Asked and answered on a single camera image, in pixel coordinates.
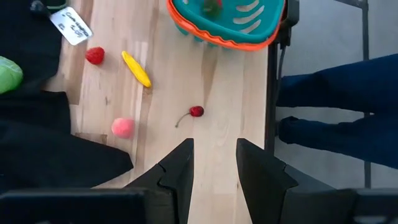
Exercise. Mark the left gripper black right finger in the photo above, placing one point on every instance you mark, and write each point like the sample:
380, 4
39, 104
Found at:
267, 186

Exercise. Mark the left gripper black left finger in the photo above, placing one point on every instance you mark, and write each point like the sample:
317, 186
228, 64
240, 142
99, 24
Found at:
180, 174

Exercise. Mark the red toy cherry with stem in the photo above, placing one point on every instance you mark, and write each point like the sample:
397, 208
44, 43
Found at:
196, 111

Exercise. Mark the pink toy peach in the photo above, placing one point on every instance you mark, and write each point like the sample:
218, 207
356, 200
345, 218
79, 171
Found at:
123, 128

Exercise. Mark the small red toy berry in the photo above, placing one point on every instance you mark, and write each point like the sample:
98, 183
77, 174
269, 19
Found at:
94, 55

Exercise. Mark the teal basket with orange rim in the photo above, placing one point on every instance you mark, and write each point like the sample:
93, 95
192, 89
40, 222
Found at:
230, 29

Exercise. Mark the round green toy cabbage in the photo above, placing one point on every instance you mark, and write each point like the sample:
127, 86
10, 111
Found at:
9, 74

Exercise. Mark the person's leg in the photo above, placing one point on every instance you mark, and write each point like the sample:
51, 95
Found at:
342, 140
342, 87

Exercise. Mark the yellow toy banana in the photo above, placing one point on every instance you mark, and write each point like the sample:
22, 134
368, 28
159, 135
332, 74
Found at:
136, 69

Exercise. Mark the black cloth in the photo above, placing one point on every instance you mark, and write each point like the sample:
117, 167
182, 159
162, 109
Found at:
31, 149

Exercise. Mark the white handwritten paper tag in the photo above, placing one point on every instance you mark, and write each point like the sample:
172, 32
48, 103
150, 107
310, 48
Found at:
71, 26

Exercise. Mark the dark round tag fastener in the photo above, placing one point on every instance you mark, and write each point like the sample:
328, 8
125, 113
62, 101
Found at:
38, 7

